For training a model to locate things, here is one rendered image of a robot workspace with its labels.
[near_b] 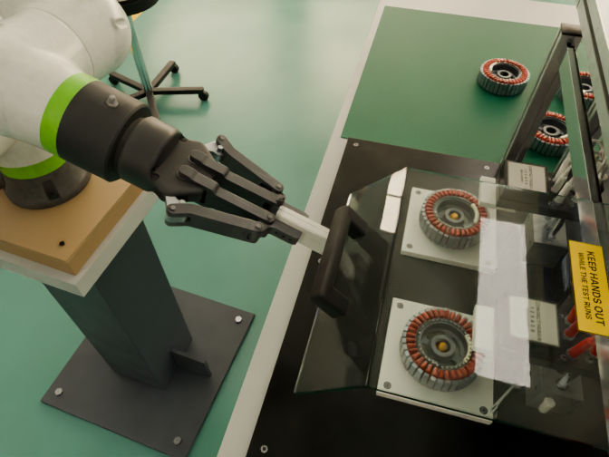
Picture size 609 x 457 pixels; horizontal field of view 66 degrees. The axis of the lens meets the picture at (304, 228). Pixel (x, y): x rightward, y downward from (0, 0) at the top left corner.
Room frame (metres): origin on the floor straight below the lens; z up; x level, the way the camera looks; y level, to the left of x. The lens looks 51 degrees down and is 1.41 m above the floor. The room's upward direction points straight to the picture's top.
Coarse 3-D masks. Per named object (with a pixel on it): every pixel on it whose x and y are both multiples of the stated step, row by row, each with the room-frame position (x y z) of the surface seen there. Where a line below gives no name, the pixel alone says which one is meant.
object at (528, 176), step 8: (504, 160) 0.53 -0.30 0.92; (512, 160) 0.52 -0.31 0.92; (504, 168) 0.51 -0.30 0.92; (512, 168) 0.51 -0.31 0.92; (520, 168) 0.51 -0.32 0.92; (528, 168) 0.51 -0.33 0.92; (536, 168) 0.51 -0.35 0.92; (544, 168) 0.51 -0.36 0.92; (496, 176) 0.53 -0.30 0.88; (504, 176) 0.49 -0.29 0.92; (512, 176) 0.49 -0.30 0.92; (520, 176) 0.49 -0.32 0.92; (528, 176) 0.49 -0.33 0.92; (536, 176) 0.49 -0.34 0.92; (544, 176) 0.49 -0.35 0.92; (504, 184) 0.48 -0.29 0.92; (512, 184) 0.47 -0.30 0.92; (520, 184) 0.47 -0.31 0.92; (528, 184) 0.47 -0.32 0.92; (536, 184) 0.47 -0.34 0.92; (544, 184) 0.47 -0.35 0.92; (552, 184) 0.50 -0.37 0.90
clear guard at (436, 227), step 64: (384, 192) 0.34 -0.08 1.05; (448, 192) 0.32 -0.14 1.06; (512, 192) 0.32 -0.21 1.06; (384, 256) 0.25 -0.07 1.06; (448, 256) 0.24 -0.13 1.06; (512, 256) 0.24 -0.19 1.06; (320, 320) 0.21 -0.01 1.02; (384, 320) 0.18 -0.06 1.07; (448, 320) 0.18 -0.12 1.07; (512, 320) 0.18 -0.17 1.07; (320, 384) 0.14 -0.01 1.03; (384, 384) 0.13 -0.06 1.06; (448, 384) 0.13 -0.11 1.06; (512, 384) 0.13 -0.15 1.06; (576, 384) 0.13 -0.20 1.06
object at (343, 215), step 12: (336, 216) 0.30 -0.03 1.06; (348, 216) 0.29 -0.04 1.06; (360, 216) 0.30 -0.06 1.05; (336, 228) 0.28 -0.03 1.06; (348, 228) 0.28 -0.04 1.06; (360, 228) 0.29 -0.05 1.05; (336, 240) 0.26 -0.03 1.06; (324, 252) 0.25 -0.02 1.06; (336, 252) 0.25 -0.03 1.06; (324, 264) 0.24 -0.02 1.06; (336, 264) 0.24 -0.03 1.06; (324, 276) 0.22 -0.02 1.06; (312, 288) 0.22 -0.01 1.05; (324, 288) 0.21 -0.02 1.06; (312, 300) 0.21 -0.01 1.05; (324, 300) 0.20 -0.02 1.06; (336, 300) 0.21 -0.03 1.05; (348, 300) 0.21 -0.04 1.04; (324, 312) 0.20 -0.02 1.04; (336, 312) 0.20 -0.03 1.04
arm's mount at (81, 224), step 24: (0, 192) 0.58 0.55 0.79; (96, 192) 0.58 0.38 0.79; (120, 192) 0.58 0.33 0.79; (0, 216) 0.53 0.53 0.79; (24, 216) 0.53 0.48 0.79; (48, 216) 0.53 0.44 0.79; (72, 216) 0.53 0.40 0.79; (96, 216) 0.53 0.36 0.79; (120, 216) 0.56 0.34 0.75; (0, 240) 0.48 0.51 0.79; (24, 240) 0.47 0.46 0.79; (48, 240) 0.47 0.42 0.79; (72, 240) 0.47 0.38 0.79; (96, 240) 0.49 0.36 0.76; (48, 264) 0.45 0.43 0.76; (72, 264) 0.44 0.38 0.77
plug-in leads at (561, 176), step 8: (600, 144) 0.49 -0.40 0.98; (600, 152) 0.49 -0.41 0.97; (568, 160) 0.50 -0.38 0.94; (600, 160) 0.47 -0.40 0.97; (560, 168) 0.50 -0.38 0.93; (568, 168) 0.48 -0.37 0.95; (600, 168) 0.46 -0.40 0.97; (560, 176) 0.48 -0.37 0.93; (600, 176) 0.48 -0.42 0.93; (560, 184) 0.48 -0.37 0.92; (568, 184) 0.46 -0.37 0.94; (600, 184) 0.48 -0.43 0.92; (552, 192) 0.48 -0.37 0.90; (560, 192) 0.46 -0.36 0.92; (568, 192) 0.46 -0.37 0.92
